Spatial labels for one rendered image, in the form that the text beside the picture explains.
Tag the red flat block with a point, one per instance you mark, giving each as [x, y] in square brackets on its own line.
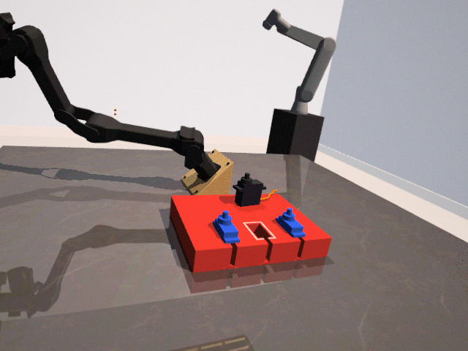
[218, 234]

